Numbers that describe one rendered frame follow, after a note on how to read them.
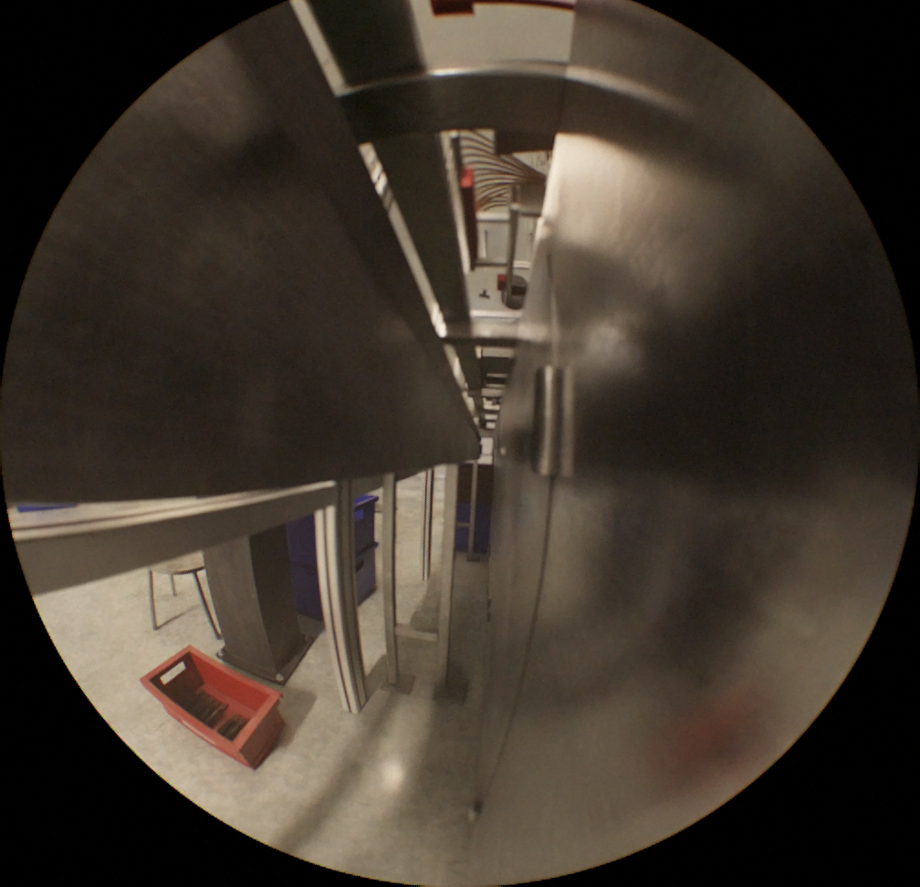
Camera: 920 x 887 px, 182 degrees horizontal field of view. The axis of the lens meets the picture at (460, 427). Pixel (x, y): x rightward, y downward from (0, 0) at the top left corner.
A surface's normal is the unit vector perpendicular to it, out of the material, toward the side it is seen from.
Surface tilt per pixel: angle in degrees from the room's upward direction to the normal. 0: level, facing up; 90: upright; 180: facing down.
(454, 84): 180
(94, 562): 90
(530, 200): 90
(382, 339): 90
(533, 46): 180
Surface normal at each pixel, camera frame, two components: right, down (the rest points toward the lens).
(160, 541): 0.99, 0.04
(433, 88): -0.05, 1.00
